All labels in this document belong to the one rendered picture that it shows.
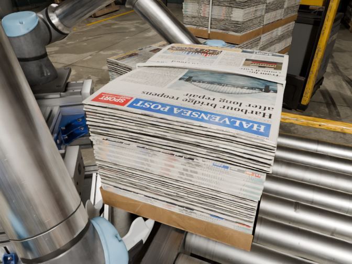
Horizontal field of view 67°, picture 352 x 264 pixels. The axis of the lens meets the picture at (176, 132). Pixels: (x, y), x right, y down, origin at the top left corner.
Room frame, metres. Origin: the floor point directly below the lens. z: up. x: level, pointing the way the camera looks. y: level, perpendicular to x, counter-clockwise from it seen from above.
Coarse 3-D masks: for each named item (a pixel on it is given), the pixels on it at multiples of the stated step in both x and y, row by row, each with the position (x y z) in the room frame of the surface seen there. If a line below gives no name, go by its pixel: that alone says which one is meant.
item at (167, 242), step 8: (160, 232) 0.30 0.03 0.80; (168, 232) 0.30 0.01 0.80; (176, 232) 0.30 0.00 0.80; (184, 232) 0.30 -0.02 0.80; (152, 240) 0.28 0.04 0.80; (160, 240) 0.28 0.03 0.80; (168, 240) 0.28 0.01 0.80; (176, 240) 0.28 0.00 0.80; (184, 240) 0.29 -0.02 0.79; (152, 248) 0.27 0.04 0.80; (160, 248) 0.27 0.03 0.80; (168, 248) 0.27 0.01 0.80; (176, 248) 0.27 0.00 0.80; (144, 256) 0.25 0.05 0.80; (152, 256) 0.25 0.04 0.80; (160, 256) 0.25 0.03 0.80; (168, 256) 0.25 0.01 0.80; (176, 256) 0.25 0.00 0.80
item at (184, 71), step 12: (156, 72) 0.49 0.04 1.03; (168, 72) 0.49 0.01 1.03; (180, 72) 0.49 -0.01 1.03; (192, 72) 0.49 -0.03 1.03; (204, 72) 0.49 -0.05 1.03; (216, 72) 0.49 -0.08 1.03; (228, 72) 0.48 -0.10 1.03; (252, 72) 0.48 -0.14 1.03; (252, 84) 0.42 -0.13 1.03; (264, 84) 0.42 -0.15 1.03; (276, 84) 0.43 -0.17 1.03
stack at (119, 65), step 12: (264, 36) 1.67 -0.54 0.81; (276, 36) 1.83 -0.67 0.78; (144, 48) 1.36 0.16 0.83; (156, 48) 1.36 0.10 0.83; (240, 48) 1.44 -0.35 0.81; (252, 48) 1.57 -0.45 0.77; (264, 48) 1.70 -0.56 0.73; (276, 48) 1.86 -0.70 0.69; (108, 60) 1.19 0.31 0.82; (120, 60) 1.17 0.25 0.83; (132, 60) 1.17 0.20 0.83; (144, 60) 1.17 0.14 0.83; (120, 72) 1.15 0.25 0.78
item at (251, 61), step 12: (168, 48) 0.64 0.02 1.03; (180, 48) 0.64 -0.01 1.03; (192, 48) 0.64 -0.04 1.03; (204, 48) 0.64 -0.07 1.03; (216, 48) 0.64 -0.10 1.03; (228, 48) 0.64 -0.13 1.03; (156, 60) 0.56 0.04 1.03; (168, 60) 0.56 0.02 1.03; (180, 60) 0.56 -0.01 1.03; (192, 60) 0.56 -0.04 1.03; (204, 60) 0.56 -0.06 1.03; (216, 60) 0.55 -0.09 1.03; (228, 60) 0.55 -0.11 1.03; (240, 60) 0.55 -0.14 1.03; (252, 60) 0.55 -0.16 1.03; (264, 60) 0.55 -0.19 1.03; (276, 60) 0.55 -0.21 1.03; (288, 60) 0.58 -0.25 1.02; (264, 72) 0.48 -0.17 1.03; (276, 72) 0.48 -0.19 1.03
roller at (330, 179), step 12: (276, 168) 0.48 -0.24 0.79; (288, 168) 0.48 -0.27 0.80; (300, 168) 0.47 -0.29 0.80; (312, 168) 0.47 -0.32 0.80; (300, 180) 0.46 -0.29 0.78; (312, 180) 0.45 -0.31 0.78; (324, 180) 0.44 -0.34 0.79; (336, 180) 0.44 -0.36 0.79; (348, 180) 0.43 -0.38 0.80; (348, 192) 0.42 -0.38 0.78
